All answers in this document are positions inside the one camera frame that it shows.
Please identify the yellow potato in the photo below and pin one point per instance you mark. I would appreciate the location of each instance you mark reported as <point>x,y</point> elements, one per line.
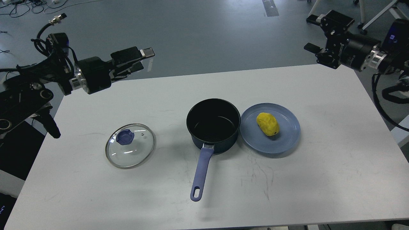
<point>268,124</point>

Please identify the dark blue saucepan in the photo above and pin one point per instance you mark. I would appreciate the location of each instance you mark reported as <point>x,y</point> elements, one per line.
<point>214,127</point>

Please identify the white rolling chair frame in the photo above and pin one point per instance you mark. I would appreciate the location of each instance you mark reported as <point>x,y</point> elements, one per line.
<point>393,8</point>

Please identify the blue plate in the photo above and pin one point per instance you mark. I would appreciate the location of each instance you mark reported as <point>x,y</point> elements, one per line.
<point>272,146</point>

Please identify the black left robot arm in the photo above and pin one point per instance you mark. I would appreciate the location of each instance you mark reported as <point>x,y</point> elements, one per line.
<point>26,96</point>

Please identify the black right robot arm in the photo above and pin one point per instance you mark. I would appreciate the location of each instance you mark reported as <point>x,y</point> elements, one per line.
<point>394,58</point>

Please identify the grey floor tape strip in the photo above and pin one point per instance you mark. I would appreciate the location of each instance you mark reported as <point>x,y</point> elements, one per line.
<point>270,7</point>

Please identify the glass lid with blue knob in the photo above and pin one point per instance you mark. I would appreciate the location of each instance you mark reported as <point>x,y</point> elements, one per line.
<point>129,145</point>

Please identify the black box at left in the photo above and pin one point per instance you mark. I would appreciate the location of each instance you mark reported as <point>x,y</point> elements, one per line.
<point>19,151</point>

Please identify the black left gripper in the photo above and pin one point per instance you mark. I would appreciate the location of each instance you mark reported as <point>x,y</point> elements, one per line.
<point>93,75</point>

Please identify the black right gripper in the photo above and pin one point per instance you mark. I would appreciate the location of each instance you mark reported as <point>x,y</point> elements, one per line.
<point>355,51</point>

